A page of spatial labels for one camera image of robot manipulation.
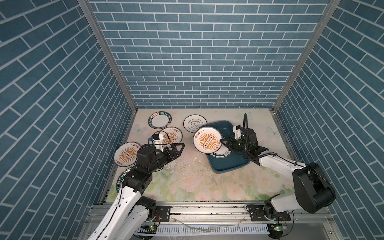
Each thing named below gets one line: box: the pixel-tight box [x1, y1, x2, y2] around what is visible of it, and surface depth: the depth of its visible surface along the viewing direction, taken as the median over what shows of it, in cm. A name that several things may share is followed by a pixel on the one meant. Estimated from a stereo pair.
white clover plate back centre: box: [183, 114, 208, 133], surface depth 114 cm
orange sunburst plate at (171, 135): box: [159, 126, 183, 147], surface depth 107 cm
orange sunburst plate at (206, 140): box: [193, 126, 223, 154], surface depth 90 cm
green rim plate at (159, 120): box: [148, 111, 172, 129], surface depth 114 cm
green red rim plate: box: [210, 144, 232, 158], surface depth 93 cm
